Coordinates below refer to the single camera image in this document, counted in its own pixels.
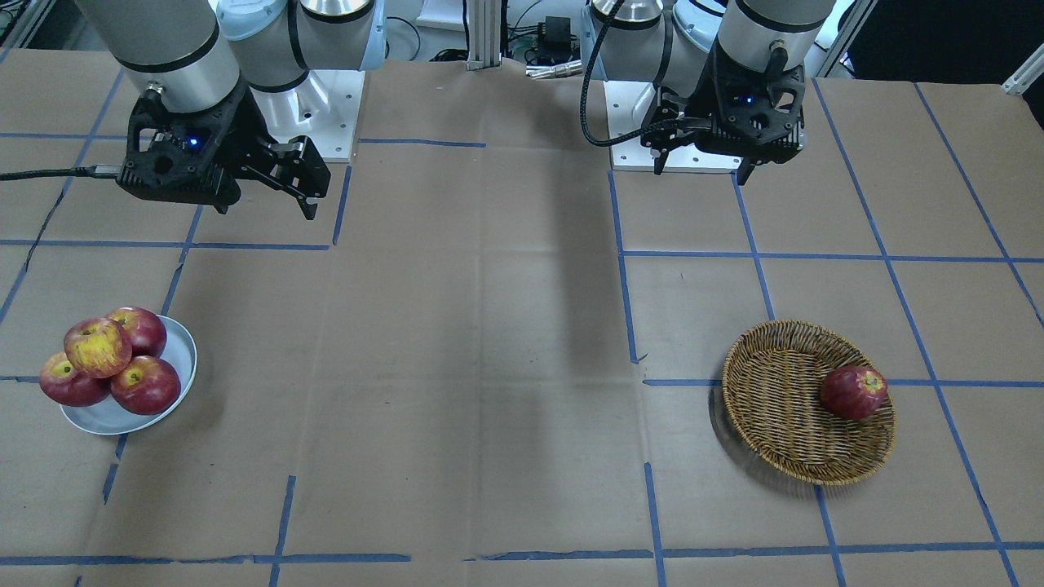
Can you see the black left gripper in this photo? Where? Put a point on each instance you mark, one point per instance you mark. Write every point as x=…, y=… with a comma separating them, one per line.
x=695, y=104

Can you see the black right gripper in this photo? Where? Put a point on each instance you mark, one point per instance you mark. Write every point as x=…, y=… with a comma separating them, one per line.
x=231, y=130

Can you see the red yellow apple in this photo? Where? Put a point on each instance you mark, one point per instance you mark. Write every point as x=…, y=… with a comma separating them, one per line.
x=98, y=347

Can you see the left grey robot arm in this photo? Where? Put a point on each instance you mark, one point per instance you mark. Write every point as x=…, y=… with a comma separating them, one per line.
x=667, y=43

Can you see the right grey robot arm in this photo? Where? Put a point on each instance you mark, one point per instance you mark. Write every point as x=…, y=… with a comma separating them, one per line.
x=229, y=92

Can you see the red apple on plate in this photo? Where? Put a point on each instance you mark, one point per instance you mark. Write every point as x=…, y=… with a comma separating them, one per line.
x=148, y=385
x=145, y=331
x=65, y=385

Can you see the woven wicker basket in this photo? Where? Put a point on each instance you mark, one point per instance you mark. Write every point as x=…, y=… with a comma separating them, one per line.
x=771, y=383

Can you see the dark red apple in basket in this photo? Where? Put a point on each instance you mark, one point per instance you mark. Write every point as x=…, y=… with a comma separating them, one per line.
x=853, y=392

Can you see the light blue plate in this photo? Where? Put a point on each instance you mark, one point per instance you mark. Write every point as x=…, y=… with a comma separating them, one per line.
x=109, y=418

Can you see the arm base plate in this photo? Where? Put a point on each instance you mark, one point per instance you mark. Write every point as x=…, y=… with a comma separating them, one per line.
x=325, y=107
x=626, y=103

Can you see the aluminium frame post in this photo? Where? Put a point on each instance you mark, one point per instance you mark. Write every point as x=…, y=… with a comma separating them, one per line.
x=484, y=34

